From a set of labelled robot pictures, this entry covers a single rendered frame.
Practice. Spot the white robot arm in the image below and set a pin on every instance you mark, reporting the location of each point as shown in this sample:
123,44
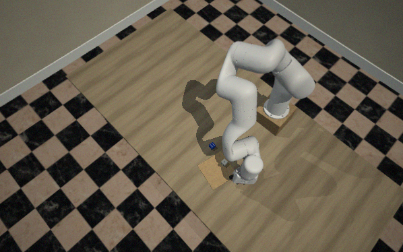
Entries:
289,73

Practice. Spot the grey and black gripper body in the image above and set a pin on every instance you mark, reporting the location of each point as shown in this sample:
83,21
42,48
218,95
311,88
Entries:
239,180

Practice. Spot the blue die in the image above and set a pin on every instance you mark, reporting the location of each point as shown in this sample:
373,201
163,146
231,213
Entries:
212,146

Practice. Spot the brown mat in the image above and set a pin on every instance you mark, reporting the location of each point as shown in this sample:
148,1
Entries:
215,173

